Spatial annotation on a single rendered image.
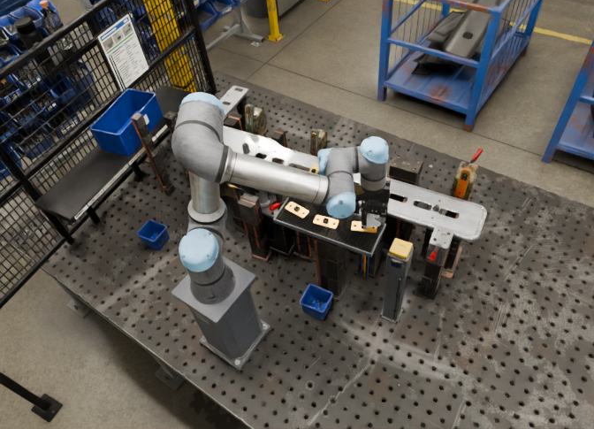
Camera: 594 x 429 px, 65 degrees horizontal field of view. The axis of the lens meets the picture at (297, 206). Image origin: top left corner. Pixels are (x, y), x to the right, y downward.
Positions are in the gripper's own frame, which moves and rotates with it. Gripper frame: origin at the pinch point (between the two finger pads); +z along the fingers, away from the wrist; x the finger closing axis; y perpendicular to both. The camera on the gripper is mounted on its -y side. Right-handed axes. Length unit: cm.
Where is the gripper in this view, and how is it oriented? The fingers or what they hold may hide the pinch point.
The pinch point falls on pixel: (364, 223)
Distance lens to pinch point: 156.0
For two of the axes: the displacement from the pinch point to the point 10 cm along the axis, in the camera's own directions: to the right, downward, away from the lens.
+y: 9.7, 1.1, -2.0
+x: 2.1, -7.6, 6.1
